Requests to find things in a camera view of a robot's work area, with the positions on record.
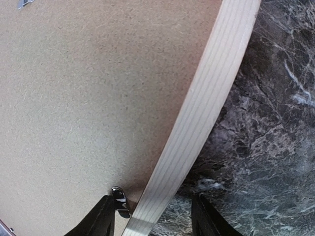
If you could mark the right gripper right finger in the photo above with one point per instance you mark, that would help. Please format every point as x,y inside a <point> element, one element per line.
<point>207,221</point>

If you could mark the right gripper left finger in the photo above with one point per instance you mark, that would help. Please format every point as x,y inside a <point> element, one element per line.
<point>99,221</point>

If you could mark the metal frame turn clip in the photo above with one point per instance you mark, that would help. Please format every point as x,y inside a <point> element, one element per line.
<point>121,202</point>

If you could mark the brown cardboard backing board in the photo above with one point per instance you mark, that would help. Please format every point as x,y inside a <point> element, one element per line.
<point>89,93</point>

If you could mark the pink wooden picture frame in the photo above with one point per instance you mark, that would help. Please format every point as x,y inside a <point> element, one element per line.
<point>205,98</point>

